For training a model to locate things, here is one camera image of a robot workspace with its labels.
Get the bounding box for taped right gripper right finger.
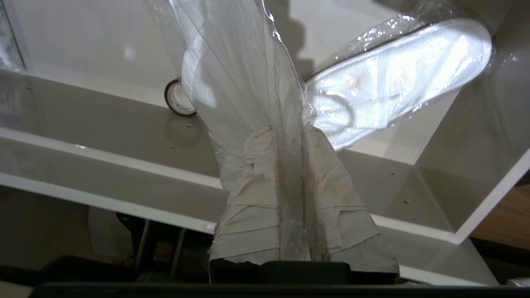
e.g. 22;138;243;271
304;126;400;284

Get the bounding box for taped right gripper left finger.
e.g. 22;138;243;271
209;124;286;284

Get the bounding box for bagged white slippers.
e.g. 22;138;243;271
153;0;319;257
304;12;495;151

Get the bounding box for glossy white cabinet drawer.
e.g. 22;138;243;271
0;0;530;286

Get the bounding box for black tape roll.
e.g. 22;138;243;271
164;79;197;117

